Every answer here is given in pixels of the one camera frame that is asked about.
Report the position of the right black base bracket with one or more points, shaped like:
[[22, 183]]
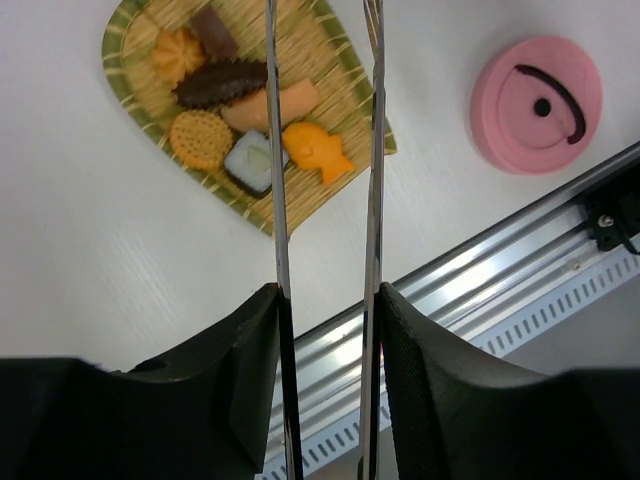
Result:
[[611, 211]]

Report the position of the pink round lid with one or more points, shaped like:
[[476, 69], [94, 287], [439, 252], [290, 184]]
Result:
[[536, 106]]

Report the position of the green bamboo tray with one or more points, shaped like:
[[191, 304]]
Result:
[[311, 44]]

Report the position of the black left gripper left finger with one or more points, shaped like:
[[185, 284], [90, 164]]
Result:
[[200, 410]]

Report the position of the orange flower cookie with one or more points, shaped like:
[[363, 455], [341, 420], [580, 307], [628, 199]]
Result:
[[176, 54]]

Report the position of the sushi roll piece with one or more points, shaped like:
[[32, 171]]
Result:
[[248, 164]]

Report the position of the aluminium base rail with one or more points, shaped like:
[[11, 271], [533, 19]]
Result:
[[555, 220]]

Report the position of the orange fish cookie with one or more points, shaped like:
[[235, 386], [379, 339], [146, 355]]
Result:
[[311, 147]]

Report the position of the round yellow cracker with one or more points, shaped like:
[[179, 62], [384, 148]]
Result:
[[200, 139]]

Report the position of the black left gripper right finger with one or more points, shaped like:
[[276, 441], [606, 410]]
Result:
[[458, 412]]

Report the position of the dark chocolate leaf cookie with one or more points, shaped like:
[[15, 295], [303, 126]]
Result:
[[220, 83]]

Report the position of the slotted cable duct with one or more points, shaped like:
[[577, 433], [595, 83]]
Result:
[[497, 304]]

